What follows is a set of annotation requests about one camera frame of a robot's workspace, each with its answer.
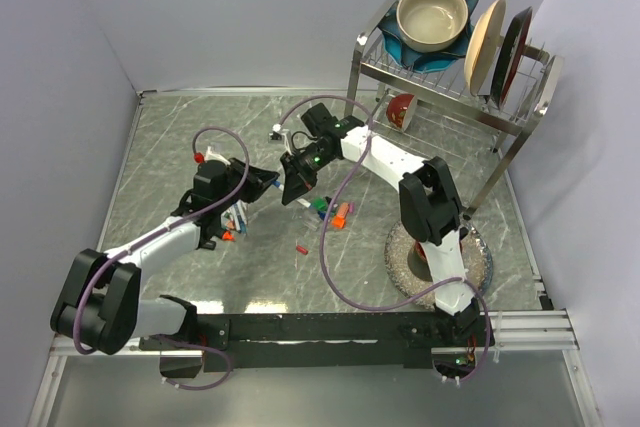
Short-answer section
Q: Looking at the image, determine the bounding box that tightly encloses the black orange highlighter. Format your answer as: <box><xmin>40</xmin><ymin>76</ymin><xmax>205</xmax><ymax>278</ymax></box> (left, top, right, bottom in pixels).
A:
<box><xmin>217</xmin><ymin>230</ymin><xmax>235</xmax><ymax>241</ymax></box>

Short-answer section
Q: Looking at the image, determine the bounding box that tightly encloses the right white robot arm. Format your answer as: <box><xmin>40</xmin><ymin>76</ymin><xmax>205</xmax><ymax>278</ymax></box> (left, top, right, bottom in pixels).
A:
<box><xmin>280</xmin><ymin>103</ymin><xmax>479</xmax><ymax>345</ymax></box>

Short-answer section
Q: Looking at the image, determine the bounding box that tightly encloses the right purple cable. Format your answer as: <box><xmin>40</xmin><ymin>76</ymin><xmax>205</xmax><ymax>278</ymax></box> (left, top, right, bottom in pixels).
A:
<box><xmin>277</xmin><ymin>94</ymin><xmax>491</xmax><ymax>383</ymax></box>

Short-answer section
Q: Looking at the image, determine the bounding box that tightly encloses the red black mug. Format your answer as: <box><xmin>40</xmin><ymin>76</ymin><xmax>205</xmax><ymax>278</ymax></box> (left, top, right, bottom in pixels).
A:
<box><xmin>407</xmin><ymin>242</ymin><xmax>432</xmax><ymax>282</ymax></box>

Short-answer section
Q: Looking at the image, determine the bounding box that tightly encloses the teal star shaped plate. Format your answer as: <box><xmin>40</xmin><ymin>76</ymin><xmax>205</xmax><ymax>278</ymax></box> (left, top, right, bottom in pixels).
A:
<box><xmin>378</xmin><ymin>0</ymin><xmax>479</xmax><ymax>73</ymax></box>

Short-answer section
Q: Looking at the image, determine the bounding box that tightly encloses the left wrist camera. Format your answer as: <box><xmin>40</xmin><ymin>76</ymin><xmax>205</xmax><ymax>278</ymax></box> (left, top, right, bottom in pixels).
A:
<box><xmin>194</xmin><ymin>146</ymin><xmax>230</xmax><ymax>165</ymax></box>

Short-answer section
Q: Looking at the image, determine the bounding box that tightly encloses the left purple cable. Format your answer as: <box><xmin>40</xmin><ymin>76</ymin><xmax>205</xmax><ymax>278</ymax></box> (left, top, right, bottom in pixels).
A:
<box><xmin>72</xmin><ymin>126</ymin><xmax>250</xmax><ymax>392</ymax></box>

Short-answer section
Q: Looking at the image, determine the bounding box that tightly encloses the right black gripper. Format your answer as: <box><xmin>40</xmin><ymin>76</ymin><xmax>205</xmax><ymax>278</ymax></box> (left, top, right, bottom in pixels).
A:
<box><xmin>280</xmin><ymin>144</ymin><xmax>336</xmax><ymax>206</ymax></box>

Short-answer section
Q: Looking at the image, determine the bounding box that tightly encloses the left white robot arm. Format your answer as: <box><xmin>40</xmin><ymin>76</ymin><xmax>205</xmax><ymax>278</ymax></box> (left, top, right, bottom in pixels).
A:
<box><xmin>50</xmin><ymin>158</ymin><xmax>279</xmax><ymax>354</ymax></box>

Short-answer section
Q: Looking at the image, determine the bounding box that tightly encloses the beige ceramic bowl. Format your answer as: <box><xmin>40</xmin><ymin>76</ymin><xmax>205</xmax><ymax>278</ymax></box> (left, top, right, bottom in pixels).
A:
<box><xmin>396</xmin><ymin>0</ymin><xmax>469</xmax><ymax>53</ymax></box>

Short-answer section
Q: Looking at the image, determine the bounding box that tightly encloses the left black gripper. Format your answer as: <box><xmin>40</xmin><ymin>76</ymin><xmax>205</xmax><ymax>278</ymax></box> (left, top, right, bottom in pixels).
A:
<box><xmin>215</xmin><ymin>156</ymin><xmax>279</xmax><ymax>213</ymax></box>

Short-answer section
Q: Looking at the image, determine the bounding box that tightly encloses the speckled grey plate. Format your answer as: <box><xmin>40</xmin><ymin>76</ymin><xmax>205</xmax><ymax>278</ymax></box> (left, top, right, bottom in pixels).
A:
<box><xmin>384</xmin><ymin>221</ymin><xmax>493</xmax><ymax>316</ymax></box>

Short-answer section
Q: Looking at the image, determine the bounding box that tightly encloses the green highlighter cap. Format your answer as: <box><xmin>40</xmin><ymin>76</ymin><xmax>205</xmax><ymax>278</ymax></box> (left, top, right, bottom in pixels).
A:
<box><xmin>311</xmin><ymin>199</ymin><xmax>327</xmax><ymax>211</ymax></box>

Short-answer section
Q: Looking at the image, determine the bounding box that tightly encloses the black base bar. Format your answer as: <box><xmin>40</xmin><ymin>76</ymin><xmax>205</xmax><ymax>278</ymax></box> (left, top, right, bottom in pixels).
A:
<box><xmin>139</xmin><ymin>309</ymin><xmax>495</xmax><ymax>379</ymax></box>

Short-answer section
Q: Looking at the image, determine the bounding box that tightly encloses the black plate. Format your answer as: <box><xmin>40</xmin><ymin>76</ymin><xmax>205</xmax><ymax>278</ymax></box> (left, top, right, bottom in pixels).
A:
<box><xmin>489</xmin><ymin>7</ymin><xmax>533</xmax><ymax>109</ymax></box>

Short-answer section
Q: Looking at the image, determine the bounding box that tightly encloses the orange highlighter cap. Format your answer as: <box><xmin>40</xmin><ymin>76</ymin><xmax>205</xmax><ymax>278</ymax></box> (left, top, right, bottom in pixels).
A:
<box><xmin>331</xmin><ymin>216</ymin><xmax>346</xmax><ymax>229</ymax></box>

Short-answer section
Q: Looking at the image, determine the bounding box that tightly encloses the dark blue pen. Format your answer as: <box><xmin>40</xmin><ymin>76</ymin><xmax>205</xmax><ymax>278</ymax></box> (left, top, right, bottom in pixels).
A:
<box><xmin>236</xmin><ymin>207</ymin><xmax>247</xmax><ymax>234</ymax></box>

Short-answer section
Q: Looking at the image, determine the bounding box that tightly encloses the purple cable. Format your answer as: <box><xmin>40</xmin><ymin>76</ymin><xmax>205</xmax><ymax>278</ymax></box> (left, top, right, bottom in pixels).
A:
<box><xmin>72</xmin><ymin>126</ymin><xmax>250</xmax><ymax>392</ymax></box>
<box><xmin>277</xmin><ymin>94</ymin><xmax>491</xmax><ymax>383</ymax></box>

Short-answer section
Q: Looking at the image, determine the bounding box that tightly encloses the steel dish rack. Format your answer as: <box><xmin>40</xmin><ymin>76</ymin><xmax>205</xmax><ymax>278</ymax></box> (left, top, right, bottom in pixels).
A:
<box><xmin>347</xmin><ymin>0</ymin><xmax>564</xmax><ymax>218</ymax></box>

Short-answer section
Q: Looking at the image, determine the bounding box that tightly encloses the beige plate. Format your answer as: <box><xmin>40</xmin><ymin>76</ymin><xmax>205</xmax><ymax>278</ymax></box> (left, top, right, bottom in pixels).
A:
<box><xmin>464</xmin><ymin>0</ymin><xmax>507</xmax><ymax>97</ymax></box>

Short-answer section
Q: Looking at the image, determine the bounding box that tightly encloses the small red bowl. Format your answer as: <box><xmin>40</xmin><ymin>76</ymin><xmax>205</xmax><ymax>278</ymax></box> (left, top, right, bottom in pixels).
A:
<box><xmin>386</xmin><ymin>93</ymin><xmax>417</xmax><ymax>132</ymax></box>

